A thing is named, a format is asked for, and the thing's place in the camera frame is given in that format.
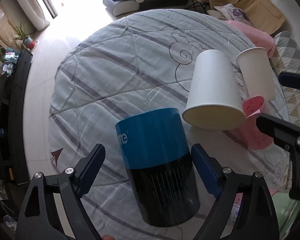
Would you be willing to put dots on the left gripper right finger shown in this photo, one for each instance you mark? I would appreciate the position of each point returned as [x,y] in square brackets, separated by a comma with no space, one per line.
[243,207]

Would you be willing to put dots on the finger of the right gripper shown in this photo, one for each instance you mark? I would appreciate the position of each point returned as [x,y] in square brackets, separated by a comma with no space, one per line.
[286,136]
[290,80]

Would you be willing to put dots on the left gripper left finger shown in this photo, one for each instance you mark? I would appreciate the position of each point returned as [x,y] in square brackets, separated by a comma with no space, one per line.
[38,217]

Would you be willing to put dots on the green pink lined jar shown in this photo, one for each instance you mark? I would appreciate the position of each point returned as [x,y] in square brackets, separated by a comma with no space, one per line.
[287,210]

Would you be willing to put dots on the blue black metal cup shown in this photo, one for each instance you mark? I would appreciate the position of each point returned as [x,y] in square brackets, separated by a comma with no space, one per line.
[159,166]

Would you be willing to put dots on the white paper cup leaning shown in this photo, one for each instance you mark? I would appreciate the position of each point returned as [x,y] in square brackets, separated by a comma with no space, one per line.
[257,73]

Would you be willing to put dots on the white paper cup lying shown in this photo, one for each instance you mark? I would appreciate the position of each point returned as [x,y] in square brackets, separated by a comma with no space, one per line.
[214,101]

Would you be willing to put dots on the patterned triangle rug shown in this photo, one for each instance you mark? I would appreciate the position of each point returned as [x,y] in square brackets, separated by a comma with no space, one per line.
[285,108]

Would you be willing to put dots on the pink sticky note paper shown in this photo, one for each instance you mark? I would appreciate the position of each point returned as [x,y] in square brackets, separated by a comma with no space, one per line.
[248,132]

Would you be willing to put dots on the pink folded towel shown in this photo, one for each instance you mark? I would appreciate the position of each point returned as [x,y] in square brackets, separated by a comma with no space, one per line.
[258,37]

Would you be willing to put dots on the purple floral pillow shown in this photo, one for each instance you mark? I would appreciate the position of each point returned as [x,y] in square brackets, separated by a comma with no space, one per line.
[233,13]

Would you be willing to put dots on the black TV cabinet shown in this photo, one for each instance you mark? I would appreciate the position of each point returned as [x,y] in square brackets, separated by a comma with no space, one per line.
[13,168]

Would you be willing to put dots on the striped grey quilt cover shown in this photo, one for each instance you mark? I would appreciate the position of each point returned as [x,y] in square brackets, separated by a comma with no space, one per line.
[136,64]

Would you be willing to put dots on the framed photo on cabinet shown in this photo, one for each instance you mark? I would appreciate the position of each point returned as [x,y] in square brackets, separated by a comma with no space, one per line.
[11,56]

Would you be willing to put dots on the potted plant red pot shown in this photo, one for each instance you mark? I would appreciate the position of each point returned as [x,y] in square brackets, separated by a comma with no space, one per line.
[21,34]

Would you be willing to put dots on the white standing air conditioner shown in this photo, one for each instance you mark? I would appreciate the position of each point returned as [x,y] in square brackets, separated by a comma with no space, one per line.
[36,12]

